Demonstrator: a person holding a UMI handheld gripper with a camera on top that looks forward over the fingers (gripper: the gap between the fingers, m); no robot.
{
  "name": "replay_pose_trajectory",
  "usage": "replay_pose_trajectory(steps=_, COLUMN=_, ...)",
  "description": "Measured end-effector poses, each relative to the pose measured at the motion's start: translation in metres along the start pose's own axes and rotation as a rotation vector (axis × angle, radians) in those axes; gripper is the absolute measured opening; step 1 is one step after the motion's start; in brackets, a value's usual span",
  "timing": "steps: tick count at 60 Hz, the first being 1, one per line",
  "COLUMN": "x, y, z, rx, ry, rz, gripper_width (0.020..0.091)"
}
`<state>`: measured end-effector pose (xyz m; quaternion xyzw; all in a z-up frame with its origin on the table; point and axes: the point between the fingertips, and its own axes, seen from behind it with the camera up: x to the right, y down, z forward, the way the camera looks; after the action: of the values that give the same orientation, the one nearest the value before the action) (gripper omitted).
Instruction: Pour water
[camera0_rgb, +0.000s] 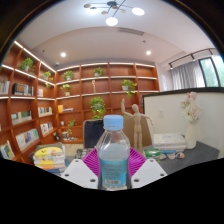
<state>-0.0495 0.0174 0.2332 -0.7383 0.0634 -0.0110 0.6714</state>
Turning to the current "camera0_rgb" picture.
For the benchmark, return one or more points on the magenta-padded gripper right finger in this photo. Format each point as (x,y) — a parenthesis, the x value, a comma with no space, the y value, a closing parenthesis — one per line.
(148,171)

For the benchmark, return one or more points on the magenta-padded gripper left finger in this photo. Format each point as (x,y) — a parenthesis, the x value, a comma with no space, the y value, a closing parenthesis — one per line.
(78,171)

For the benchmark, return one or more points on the clear blue-capped water bottle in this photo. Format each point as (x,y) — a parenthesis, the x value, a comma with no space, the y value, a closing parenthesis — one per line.
(112,156)

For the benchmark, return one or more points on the small green box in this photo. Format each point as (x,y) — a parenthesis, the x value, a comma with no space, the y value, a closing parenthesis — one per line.
(151,153)

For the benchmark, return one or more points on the stack of dark books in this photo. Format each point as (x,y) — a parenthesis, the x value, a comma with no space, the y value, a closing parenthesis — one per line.
(80,153)

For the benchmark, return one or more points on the small printed badge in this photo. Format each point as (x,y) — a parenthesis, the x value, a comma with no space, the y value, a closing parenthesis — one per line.
(171,155)
(180,155)

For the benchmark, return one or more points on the stack of colourful books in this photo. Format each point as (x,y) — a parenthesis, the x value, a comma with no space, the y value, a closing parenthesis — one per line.
(50,156)

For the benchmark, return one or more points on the stack of white books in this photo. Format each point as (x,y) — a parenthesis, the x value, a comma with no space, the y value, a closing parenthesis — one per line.
(169,141)

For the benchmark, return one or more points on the chair with dark jacket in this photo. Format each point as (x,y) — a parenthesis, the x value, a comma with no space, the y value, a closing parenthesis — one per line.
(92,133)

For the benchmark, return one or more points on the wooden artist mannequin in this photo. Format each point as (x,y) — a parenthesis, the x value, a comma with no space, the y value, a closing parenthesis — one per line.
(136,123)

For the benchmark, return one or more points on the white vase with flowers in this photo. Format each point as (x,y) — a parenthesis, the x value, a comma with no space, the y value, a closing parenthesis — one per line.
(191,133)

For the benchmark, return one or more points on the grey curtain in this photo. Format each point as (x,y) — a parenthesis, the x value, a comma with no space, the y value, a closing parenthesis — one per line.
(186,75)

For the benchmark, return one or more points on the recessed ceiling spotlight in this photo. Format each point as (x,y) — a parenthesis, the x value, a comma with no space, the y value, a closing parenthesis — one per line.
(63,54)
(148,52)

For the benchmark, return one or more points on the dark-framed window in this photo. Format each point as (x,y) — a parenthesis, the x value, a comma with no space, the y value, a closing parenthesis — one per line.
(213,71)

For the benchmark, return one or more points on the ceiling air vent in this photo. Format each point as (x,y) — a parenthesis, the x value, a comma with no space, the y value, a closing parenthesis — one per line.
(130,31)

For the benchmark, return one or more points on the branched ceiling lamp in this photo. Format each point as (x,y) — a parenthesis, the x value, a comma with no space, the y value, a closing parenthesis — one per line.
(111,20)

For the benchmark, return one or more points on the white wall socket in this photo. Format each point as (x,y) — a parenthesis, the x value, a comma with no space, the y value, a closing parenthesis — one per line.
(161,113)

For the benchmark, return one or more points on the wooden wall shelf unit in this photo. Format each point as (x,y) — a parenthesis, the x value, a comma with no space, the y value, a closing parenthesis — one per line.
(30,106)

